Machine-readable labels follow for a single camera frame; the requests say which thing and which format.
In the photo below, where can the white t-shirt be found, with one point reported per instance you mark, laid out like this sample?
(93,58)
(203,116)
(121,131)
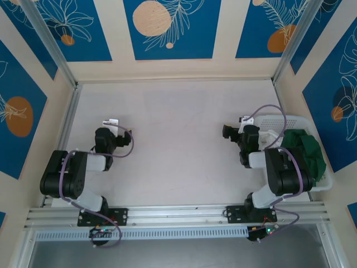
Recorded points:
(269,139)

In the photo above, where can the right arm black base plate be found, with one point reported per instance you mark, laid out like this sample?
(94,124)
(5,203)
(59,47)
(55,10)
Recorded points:
(235,214)

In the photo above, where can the white perforated plastic basket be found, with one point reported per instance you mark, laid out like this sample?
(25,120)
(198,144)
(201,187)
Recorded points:
(279,121)

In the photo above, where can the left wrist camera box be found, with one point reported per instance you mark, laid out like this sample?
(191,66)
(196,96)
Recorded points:
(110,122)

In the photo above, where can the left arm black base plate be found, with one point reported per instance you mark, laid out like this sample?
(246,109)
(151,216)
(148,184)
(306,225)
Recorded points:
(120,216)

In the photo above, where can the long aluminium mounting rail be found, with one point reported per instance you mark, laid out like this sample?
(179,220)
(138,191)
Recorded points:
(178,212)

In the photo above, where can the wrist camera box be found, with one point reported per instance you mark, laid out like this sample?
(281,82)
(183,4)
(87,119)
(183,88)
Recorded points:
(110,122)
(247,120)

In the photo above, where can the blue floral wall panel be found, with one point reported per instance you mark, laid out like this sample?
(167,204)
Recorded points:
(329,83)
(16,150)
(92,42)
(256,28)
(309,42)
(30,47)

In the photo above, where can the green t-shirt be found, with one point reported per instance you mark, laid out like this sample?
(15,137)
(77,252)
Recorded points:
(306,153)

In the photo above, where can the blue panel with beige circle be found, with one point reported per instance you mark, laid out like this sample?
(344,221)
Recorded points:
(195,28)

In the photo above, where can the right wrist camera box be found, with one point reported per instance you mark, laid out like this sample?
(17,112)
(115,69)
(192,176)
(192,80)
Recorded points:
(247,120)

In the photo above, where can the aluminium frame post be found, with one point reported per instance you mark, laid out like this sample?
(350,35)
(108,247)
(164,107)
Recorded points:
(50,42)
(330,245)
(295,42)
(26,248)

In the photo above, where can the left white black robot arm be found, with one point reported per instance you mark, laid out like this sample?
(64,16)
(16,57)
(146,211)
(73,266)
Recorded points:
(75,176)

